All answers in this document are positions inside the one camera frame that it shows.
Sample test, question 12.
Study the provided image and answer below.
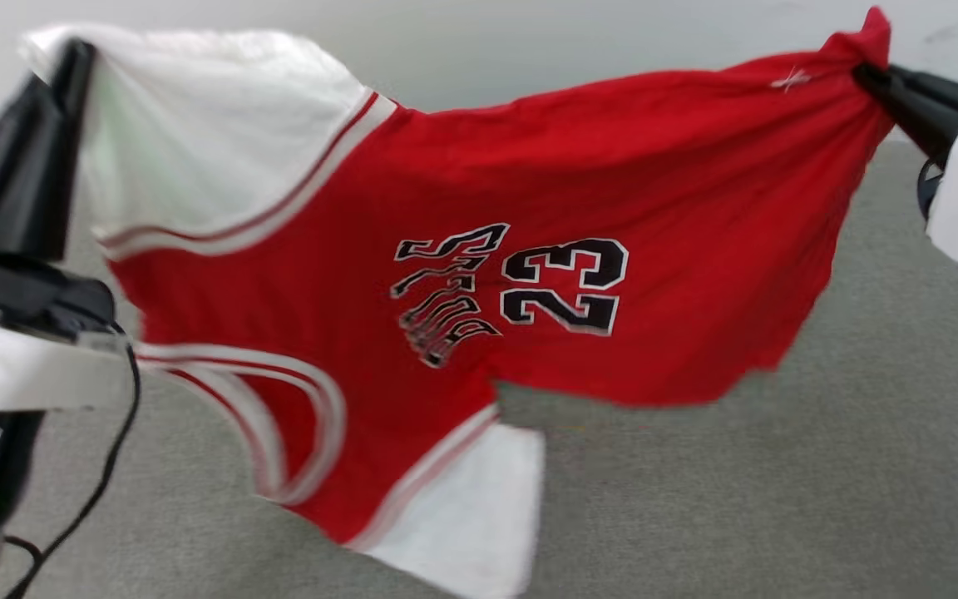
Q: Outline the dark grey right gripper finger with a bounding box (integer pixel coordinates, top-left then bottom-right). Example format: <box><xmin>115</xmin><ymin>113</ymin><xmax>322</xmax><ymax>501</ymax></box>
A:
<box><xmin>857</xmin><ymin>79</ymin><xmax>958</xmax><ymax>165</ymax></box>
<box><xmin>852</xmin><ymin>62</ymin><xmax>958</xmax><ymax>115</ymax></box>

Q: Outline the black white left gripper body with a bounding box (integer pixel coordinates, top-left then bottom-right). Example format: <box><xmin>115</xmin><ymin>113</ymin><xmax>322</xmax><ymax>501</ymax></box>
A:
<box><xmin>0</xmin><ymin>240</ymin><xmax>136</xmax><ymax>412</ymax></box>

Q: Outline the red white basketball jersey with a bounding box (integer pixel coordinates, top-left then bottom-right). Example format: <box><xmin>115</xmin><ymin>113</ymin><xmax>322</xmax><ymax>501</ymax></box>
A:
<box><xmin>20</xmin><ymin>7</ymin><xmax>896</xmax><ymax>599</ymax></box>

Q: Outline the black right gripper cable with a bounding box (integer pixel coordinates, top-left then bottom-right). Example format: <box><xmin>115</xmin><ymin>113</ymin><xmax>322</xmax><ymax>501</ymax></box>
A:
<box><xmin>916</xmin><ymin>158</ymin><xmax>947</xmax><ymax>221</ymax></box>

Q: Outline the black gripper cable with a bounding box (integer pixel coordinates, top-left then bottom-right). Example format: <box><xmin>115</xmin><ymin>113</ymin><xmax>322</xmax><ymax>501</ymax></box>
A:
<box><xmin>916</xmin><ymin>158</ymin><xmax>947</xmax><ymax>221</ymax></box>
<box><xmin>0</xmin><ymin>341</ymin><xmax>144</xmax><ymax>599</ymax></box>

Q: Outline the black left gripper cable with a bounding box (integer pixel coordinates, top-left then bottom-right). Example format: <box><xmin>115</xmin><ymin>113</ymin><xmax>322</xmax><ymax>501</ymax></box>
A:
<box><xmin>0</xmin><ymin>341</ymin><xmax>144</xmax><ymax>599</ymax></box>

